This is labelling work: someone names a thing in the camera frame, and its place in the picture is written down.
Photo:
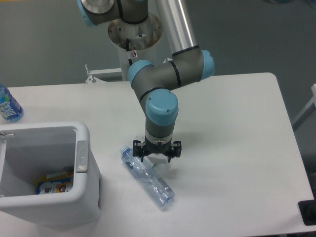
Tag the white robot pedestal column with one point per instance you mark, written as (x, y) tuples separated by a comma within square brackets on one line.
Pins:
[(135, 42)]

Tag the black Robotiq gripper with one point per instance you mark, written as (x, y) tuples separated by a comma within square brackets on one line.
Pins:
[(169, 149)]

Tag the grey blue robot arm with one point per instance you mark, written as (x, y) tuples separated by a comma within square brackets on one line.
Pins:
[(161, 54)]

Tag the black clamp at table corner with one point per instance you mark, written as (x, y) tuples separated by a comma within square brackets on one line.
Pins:
[(308, 211)]

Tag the white middle frame bracket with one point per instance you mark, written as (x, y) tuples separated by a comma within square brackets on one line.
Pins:
[(167, 60)]

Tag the white paper bag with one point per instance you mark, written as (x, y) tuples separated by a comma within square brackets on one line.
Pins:
[(157, 162)]

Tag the white left frame bracket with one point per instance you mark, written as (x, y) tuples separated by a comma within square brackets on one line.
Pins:
[(107, 75)]

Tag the white frame bracket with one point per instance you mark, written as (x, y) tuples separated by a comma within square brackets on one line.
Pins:
[(167, 60), (107, 75)]

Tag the yellow blue snack wrapper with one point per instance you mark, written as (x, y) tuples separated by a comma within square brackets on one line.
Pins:
[(58, 182)]

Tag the white trash can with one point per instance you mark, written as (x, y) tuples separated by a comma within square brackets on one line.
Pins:
[(28, 151)]

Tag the clear plastic bottle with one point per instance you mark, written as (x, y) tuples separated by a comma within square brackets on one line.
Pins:
[(152, 182)]

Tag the blue labelled water bottle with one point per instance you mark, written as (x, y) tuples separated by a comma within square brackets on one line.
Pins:
[(10, 109)]

